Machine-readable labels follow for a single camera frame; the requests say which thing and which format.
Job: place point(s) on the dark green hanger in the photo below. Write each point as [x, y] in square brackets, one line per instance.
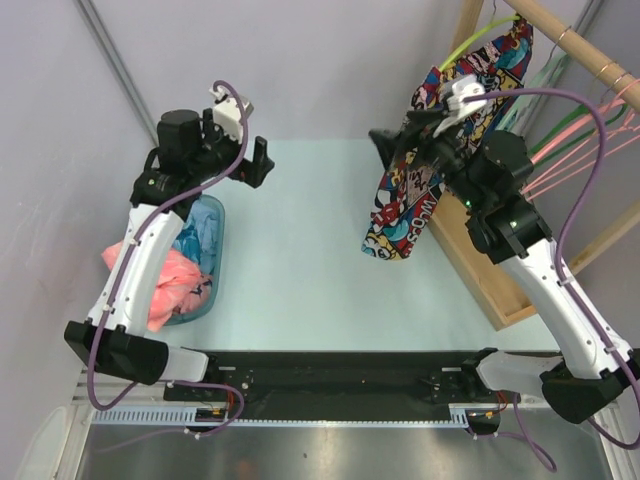
[610, 111]

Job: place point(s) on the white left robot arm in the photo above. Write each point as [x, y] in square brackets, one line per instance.
[193, 148]

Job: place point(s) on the comic print shorts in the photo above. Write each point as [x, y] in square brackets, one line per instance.
[408, 193]

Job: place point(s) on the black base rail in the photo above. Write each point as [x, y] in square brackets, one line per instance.
[340, 386]

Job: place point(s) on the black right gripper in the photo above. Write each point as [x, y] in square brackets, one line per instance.
[421, 128]

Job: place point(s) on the wooden hanger rack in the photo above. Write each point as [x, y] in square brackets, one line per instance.
[501, 300]

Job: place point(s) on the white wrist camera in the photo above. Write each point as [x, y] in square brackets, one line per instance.
[462, 97]
[226, 114]

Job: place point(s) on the teal plastic basket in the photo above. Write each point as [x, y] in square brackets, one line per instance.
[209, 292]

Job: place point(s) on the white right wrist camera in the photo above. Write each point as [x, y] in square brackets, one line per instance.
[462, 97]

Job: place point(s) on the lime green hanger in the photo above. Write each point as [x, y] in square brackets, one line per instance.
[467, 31]

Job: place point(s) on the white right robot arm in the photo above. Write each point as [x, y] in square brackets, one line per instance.
[594, 365]

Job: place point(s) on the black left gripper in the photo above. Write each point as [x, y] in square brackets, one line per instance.
[253, 171]

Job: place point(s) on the pink shark shorts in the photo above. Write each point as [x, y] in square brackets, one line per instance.
[185, 287]

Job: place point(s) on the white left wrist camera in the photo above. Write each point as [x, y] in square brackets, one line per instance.
[226, 114]

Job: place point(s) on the pale green hanger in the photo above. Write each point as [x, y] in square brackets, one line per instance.
[523, 106]

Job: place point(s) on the light blue garment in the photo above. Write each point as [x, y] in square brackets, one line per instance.
[201, 237]

